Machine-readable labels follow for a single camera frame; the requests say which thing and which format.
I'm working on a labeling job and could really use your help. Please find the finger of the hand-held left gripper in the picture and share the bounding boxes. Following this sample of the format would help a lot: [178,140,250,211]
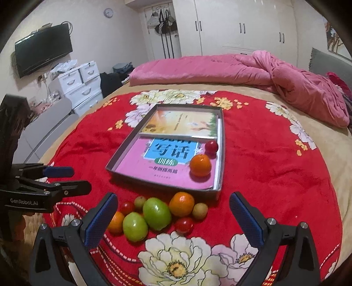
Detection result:
[12,164,74,181]
[16,178,92,197]

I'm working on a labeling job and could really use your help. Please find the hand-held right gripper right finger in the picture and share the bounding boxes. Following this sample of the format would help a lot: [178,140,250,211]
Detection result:
[229,192,322,286]

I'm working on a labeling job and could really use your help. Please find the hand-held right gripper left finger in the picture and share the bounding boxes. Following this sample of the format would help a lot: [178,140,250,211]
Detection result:
[29,192,119,286]

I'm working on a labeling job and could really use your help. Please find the small green jujube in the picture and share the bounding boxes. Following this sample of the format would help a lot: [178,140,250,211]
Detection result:
[122,212,149,242]

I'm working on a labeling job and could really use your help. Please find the large green jujube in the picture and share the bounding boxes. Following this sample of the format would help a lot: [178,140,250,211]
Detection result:
[142,197,172,231]

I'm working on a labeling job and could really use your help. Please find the orange tangerine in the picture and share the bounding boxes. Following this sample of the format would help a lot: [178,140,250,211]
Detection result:
[107,211,125,235]
[169,192,195,217]
[189,154,212,177]

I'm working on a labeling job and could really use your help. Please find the grey metal tray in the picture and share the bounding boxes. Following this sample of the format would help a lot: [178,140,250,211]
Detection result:
[106,104,225,201]

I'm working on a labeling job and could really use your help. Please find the tiny yellow jujube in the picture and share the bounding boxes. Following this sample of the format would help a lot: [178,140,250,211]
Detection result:
[192,203,208,220]

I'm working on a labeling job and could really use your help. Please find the grey upholstered bench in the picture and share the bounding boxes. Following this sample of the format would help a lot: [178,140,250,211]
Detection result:
[14,97,80,165]

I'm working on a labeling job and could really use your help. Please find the red floral blanket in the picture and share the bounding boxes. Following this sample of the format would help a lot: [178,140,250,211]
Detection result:
[41,89,344,286]

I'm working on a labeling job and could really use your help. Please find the pink cover book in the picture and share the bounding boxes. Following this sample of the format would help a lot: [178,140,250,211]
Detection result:
[114,136,218,190]

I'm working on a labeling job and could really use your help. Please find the white drawer chest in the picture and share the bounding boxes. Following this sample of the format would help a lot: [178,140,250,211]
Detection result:
[49,61,103,117]

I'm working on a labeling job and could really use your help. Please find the black bag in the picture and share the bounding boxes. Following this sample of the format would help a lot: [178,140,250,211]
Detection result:
[99,72,123,97]

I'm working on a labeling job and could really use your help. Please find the beige bed sheet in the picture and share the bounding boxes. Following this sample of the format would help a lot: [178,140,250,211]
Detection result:
[38,81,352,248]

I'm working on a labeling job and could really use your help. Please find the white plastic bags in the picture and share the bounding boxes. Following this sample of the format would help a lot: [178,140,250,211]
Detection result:
[49,59,80,80]

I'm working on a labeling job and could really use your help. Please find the yellow cover book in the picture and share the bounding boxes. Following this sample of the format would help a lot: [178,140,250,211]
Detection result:
[140,109,218,138]

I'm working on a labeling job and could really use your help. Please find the black flat television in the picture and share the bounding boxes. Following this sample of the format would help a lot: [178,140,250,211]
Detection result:
[14,23,73,79]

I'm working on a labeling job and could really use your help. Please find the grey denim pile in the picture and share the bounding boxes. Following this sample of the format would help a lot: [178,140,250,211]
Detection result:
[113,63,134,74]

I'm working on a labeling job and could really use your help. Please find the white door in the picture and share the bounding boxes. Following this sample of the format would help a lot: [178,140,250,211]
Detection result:
[139,5,182,61]

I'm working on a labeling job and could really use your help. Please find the pink duvet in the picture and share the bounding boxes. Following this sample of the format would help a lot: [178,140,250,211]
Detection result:
[129,50,350,127]

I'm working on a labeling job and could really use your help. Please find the dark red clothing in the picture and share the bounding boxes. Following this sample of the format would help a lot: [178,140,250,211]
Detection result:
[326,72,352,102]

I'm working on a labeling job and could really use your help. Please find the grey cushion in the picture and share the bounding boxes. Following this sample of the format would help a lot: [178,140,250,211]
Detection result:
[308,48,352,83]

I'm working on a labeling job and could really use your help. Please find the hanging bags and clothes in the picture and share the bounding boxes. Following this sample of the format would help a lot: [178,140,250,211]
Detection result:
[147,9,176,35]

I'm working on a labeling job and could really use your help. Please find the white wardrobe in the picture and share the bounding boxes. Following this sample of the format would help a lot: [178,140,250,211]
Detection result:
[172,0,299,58]

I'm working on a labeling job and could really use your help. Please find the wall picture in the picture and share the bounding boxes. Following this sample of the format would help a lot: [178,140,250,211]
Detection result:
[324,20,344,53]

